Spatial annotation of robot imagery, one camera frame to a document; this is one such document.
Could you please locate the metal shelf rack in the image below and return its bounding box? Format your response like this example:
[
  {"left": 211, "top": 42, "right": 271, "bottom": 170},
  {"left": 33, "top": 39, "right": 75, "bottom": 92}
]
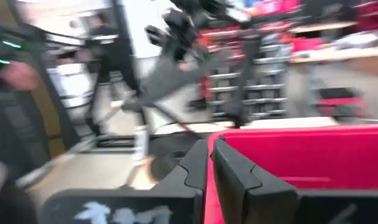
[{"left": 204, "top": 24, "right": 291, "bottom": 125}]

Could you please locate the person's hand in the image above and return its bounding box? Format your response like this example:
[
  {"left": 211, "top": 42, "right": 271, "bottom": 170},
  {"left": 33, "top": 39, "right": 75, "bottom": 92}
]
[{"left": 1, "top": 61, "right": 40, "bottom": 91}]

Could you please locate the person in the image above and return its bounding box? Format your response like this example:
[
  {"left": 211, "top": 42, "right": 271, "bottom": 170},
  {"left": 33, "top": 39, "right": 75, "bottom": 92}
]
[
  {"left": 0, "top": 21, "right": 51, "bottom": 224},
  {"left": 87, "top": 12, "right": 123, "bottom": 86}
]

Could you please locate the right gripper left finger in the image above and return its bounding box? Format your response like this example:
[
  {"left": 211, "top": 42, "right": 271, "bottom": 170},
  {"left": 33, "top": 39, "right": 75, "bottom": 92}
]
[{"left": 40, "top": 138, "right": 209, "bottom": 224}]

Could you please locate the wooden workbench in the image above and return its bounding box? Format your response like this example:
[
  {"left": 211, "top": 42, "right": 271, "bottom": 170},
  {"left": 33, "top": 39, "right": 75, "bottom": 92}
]
[{"left": 288, "top": 20, "right": 378, "bottom": 77}]

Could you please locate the black flip-flop white edge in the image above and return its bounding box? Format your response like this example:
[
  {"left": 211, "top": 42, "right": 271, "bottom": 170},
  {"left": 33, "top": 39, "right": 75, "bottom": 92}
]
[{"left": 122, "top": 51, "right": 230, "bottom": 113}]

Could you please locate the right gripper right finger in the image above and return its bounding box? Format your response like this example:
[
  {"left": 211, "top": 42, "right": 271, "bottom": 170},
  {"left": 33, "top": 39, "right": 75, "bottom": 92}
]
[{"left": 212, "top": 138, "right": 378, "bottom": 224}]

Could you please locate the red plastic bin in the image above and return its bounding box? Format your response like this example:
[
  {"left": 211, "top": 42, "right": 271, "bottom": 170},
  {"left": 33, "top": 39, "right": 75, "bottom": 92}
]
[{"left": 203, "top": 123, "right": 378, "bottom": 224}]

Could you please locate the red and black cart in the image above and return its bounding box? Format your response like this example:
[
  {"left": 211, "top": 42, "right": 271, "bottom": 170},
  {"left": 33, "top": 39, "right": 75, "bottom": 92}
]
[{"left": 315, "top": 86, "right": 369, "bottom": 119}]

